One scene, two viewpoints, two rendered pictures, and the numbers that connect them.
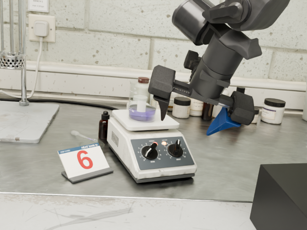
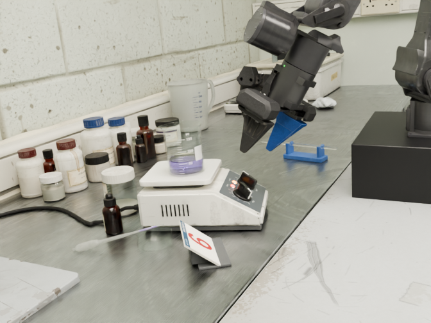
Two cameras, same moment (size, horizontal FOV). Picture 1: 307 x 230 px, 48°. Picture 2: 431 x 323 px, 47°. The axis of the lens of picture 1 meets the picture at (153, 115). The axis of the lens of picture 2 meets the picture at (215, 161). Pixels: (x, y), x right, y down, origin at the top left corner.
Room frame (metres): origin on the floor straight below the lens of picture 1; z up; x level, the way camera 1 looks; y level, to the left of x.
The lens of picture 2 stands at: (0.20, 0.64, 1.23)
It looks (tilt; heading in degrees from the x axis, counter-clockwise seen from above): 16 degrees down; 306
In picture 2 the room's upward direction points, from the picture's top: 5 degrees counter-clockwise
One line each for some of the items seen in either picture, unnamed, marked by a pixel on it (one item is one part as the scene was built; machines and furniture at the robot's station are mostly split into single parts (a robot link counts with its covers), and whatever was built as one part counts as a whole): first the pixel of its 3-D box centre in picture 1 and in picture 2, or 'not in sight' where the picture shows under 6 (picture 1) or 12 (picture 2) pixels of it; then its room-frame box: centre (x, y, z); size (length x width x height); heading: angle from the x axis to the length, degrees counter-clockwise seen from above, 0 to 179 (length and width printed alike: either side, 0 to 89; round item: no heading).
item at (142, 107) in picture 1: (142, 101); (182, 149); (0.71, 0.03, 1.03); 0.07 x 0.06 x 0.08; 40
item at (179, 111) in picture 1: (181, 107); (98, 166); (1.06, -0.09, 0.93); 0.05 x 0.05 x 0.06
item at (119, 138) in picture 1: (147, 141); (199, 195); (0.70, 0.01, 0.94); 0.22 x 0.13 x 0.08; 25
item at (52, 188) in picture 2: not in sight; (52, 186); (1.05, 0.05, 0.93); 0.05 x 0.05 x 0.05
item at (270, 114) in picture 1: (272, 111); (168, 132); (1.11, -0.39, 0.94); 0.07 x 0.07 x 0.07
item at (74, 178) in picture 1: (86, 161); (203, 241); (0.61, 0.12, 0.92); 0.09 x 0.06 x 0.04; 133
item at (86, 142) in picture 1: (91, 148); (154, 239); (0.70, 0.13, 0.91); 0.06 x 0.06 x 0.02
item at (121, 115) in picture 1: (144, 118); (182, 172); (0.72, 0.02, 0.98); 0.12 x 0.12 x 0.01; 25
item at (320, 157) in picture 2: not in sight; (304, 151); (0.68, -0.37, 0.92); 0.10 x 0.03 x 0.04; 175
